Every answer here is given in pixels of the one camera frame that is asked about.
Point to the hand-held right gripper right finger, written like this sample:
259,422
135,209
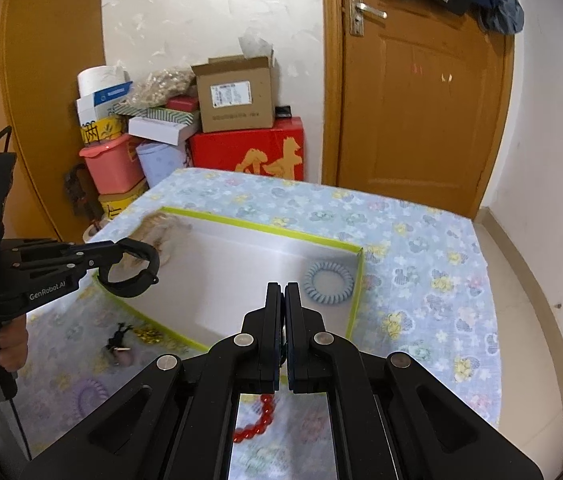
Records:
294,340

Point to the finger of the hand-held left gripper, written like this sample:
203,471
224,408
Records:
71,250
66,269

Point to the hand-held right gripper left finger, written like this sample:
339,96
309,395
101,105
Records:
271,340

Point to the green cardboard box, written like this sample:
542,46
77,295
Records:
241,270

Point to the black wristband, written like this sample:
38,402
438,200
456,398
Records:
154,270

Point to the black and pink charm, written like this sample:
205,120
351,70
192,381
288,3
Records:
124,355

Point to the pink plastic bin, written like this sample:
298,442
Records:
111,170

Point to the beige hair claw clip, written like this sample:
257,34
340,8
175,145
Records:
161,232

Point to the light blue round container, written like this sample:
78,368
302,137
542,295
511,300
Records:
159,165

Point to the yellow floral box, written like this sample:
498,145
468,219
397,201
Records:
106,130

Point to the floral blue tablecloth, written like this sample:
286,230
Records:
411,270

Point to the white flat box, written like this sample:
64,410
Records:
156,130

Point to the white box blue label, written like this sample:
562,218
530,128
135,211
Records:
106,97

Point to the green striped flat box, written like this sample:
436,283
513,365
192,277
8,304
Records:
161,114

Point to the wooden wardrobe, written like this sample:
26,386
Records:
46,85

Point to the white paper roll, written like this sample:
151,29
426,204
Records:
99,77

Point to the red gift box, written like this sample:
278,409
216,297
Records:
221,150

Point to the small red box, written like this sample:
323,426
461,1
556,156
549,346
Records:
184,104

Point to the clear bag of beige pieces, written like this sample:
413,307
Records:
161,85

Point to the brown cardboard box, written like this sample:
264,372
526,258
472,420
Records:
234,110

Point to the small black object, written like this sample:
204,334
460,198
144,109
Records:
284,111

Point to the wooden door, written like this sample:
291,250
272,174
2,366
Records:
426,110

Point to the white plastic bag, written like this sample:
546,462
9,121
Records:
256,42

